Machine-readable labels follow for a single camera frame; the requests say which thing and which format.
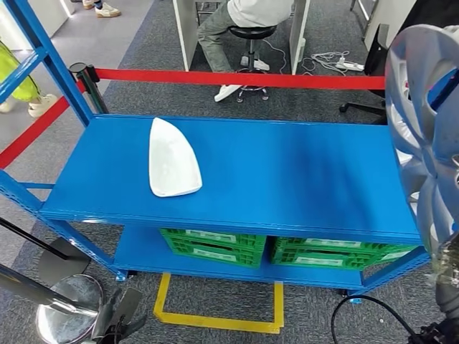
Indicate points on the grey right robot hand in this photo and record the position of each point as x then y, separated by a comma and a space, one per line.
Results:
446, 266

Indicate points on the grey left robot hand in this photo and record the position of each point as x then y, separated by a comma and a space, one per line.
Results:
124, 308

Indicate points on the grey plastic wheel hubcap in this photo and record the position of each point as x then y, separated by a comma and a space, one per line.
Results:
420, 118

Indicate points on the white triangular plastic part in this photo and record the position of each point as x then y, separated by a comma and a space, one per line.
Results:
174, 161

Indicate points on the blue metal shelf rack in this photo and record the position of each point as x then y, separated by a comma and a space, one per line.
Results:
269, 175

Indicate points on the chrome stanchion with round base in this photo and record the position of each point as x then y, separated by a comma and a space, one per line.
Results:
53, 327

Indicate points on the black stanchion with round base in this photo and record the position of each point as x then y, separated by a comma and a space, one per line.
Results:
59, 261

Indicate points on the green plastic crate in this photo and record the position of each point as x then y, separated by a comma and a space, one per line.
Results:
322, 254
215, 249

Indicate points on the black office chair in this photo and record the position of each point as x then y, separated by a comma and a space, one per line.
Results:
374, 57

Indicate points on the white power strip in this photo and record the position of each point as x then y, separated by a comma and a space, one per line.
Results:
349, 66

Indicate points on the white desk panel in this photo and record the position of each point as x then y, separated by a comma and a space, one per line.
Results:
299, 33
387, 19
184, 28

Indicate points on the person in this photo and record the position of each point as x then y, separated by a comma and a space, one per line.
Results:
14, 76
106, 10
213, 42

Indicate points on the black round stool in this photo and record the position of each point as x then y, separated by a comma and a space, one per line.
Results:
251, 32

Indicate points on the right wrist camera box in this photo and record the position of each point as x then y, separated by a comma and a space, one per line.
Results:
441, 334

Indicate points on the black belt barrier post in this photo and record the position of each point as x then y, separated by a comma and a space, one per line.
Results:
93, 95

